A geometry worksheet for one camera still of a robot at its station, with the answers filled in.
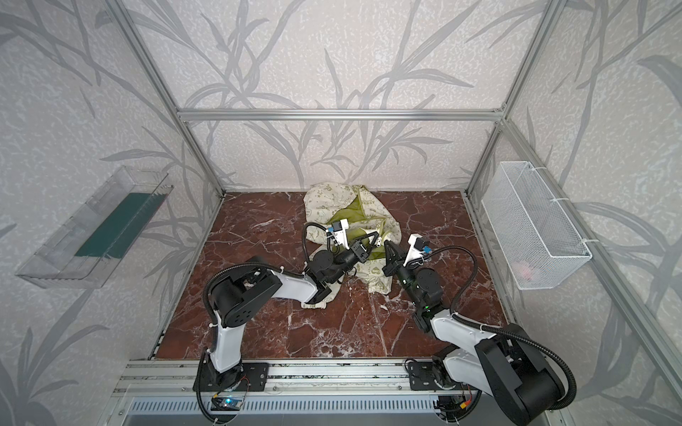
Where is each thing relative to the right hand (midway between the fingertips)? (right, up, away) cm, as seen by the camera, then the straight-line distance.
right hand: (388, 234), depth 79 cm
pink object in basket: (+38, -10, -7) cm, 39 cm away
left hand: (-2, +2, 0) cm, 3 cm away
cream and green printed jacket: (-17, +5, +29) cm, 34 cm away
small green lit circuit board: (-45, -45, -8) cm, 64 cm away
